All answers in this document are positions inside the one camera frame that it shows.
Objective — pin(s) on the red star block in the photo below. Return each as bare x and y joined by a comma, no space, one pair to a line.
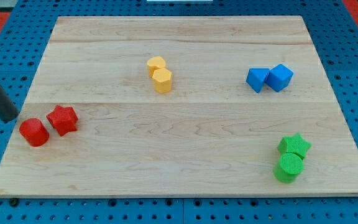
63,119

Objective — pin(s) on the green star block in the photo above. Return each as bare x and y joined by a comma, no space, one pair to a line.
294,144

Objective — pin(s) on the wooden board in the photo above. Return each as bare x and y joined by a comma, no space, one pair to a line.
211,136

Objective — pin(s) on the yellow hexagon block front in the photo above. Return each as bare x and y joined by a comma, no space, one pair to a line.
162,80

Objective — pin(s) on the blue triangle block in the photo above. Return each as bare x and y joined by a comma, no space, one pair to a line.
256,78

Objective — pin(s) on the blue cube block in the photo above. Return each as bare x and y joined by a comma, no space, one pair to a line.
279,77

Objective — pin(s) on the green cylinder block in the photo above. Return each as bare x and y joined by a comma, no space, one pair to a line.
288,168

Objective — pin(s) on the red cylinder block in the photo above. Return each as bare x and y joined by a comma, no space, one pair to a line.
34,132

